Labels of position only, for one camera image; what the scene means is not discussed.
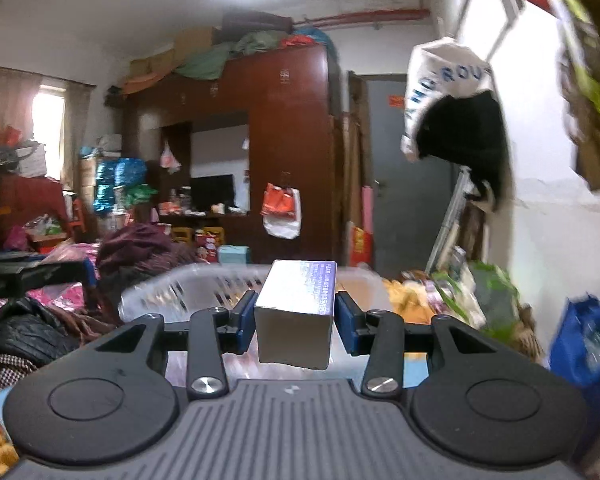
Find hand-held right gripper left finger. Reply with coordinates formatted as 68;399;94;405
92;290;257;402

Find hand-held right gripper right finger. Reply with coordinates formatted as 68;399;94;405
334;291;502;397

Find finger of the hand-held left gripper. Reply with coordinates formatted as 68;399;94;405
27;258;99;293

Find silver cardboard box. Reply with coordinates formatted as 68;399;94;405
253;259;337;372

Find white plastic lattice basket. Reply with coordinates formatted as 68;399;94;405
119;261;395;328

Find pile of dark clothes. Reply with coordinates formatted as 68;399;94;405
94;222;202;322

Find black jacket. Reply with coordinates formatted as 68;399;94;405
0;299;82;367

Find teal box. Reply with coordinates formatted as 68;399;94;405
217;245;254;266

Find red cloth covered furniture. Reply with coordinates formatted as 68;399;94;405
0;170;77;247

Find red paper bag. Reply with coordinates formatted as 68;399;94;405
350;225;374;268

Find blue patterned bag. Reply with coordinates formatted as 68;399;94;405
94;158;147;214

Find green plastic bag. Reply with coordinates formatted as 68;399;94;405
124;185;159;207

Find yellow stool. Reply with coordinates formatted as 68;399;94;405
172;227;226;247

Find pink roll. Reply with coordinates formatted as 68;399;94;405
362;186;376;234

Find red and white plastic bag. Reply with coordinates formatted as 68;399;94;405
260;182;302;240

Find black monitor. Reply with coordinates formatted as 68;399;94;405
190;174;236;214

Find small white red plastic bag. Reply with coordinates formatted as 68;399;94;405
159;139;183;175

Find heap of green plastic bags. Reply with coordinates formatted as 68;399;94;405
429;259;532;357

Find grey door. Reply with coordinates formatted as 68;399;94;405
365;74;473;279

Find wooden boards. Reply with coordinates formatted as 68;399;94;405
339;72;377;267

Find pale curtain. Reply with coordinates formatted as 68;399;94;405
0;64;99;192

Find brown wooden wardrobe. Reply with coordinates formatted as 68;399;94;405
105;42;344;267

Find cardboard boxes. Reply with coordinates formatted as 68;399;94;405
124;26;217;89

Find blue shopping bag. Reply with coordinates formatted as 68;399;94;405
549;295;600;390

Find green cloth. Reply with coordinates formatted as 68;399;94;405
172;30;292;82

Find brown hanging bag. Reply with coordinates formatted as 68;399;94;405
572;110;600;193

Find red ceiling pipe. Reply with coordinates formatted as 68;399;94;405
292;6;432;29

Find metal folding frame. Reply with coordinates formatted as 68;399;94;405
424;169;477;274

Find yellow green strap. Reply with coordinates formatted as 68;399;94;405
550;0;600;121

